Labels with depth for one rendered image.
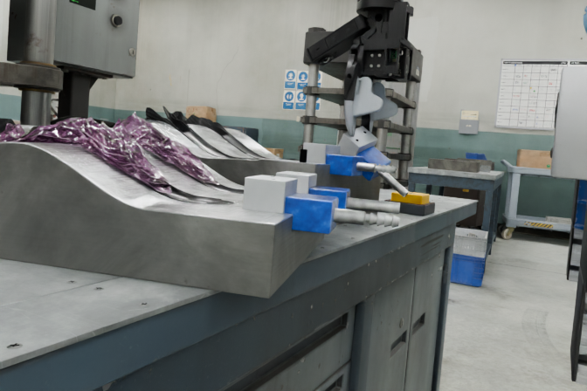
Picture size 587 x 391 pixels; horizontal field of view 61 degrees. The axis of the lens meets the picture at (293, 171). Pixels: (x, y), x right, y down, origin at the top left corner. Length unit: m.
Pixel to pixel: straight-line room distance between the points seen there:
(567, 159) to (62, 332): 0.38
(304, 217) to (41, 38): 0.94
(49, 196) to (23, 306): 0.11
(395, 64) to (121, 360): 0.59
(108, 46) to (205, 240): 1.19
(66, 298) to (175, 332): 0.07
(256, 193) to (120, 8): 1.20
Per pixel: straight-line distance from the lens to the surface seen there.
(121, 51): 1.57
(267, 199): 0.42
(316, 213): 0.42
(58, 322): 0.33
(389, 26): 0.81
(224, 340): 0.51
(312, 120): 4.91
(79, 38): 1.48
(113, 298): 0.37
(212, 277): 0.39
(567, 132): 0.46
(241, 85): 8.38
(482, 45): 7.32
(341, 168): 0.69
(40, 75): 1.23
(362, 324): 0.86
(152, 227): 0.40
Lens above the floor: 0.91
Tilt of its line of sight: 3 degrees down
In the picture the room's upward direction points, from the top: 5 degrees clockwise
